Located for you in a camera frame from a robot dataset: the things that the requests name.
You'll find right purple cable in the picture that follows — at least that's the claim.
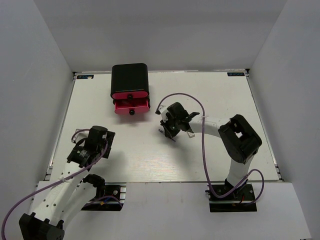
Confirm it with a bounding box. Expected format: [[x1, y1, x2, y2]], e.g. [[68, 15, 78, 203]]
[[156, 93, 265, 200]]

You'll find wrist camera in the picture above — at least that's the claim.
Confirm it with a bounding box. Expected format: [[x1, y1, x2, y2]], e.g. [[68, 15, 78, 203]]
[[155, 104, 169, 123], [71, 128, 89, 143]]

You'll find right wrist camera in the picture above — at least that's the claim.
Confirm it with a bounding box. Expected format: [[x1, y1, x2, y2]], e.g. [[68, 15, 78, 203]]
[[155, 104, 169, 123]]

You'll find pink top drawer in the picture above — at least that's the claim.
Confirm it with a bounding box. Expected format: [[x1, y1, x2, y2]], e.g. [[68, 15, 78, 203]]
[[111, 91, 149, 100]]

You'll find black drawer cabinet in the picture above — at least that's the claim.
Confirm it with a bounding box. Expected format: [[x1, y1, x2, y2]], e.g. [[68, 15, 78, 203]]
[[110, 63, 150, 104]]

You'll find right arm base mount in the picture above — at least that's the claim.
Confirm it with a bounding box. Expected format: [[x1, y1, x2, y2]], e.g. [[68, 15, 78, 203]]
[[205, 184, 257, 213]]

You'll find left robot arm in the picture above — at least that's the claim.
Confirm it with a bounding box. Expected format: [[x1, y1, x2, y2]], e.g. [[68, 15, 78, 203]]
[[19, 125, 116, 240]]

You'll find white staples box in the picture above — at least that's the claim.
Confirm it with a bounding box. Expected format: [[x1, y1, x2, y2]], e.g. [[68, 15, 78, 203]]
[[187, 132, 195, 138]]

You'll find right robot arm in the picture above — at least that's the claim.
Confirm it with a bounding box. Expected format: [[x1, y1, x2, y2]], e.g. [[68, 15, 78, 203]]
[[156, 102, 262, 200]]

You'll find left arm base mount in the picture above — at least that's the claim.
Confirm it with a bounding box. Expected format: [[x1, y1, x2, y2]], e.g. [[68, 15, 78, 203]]
[[81, 183, 127, 212]]

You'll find pink drawer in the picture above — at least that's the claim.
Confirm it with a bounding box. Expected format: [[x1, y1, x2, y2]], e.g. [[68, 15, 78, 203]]
[[111, 91, 149, 100], [114, 98, 150, 115]]

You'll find purple cable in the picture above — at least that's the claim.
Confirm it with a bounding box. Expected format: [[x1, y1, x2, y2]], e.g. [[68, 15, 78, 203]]
[[1, 128, 124, 240], [156, 93, 265, 200]]

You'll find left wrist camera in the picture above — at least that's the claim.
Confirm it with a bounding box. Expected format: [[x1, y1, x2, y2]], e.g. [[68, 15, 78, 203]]
[[71, 128, 89, 143]]

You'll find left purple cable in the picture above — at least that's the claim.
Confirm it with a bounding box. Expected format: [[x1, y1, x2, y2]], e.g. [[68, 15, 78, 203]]
[[1, 128, 124, 240]]

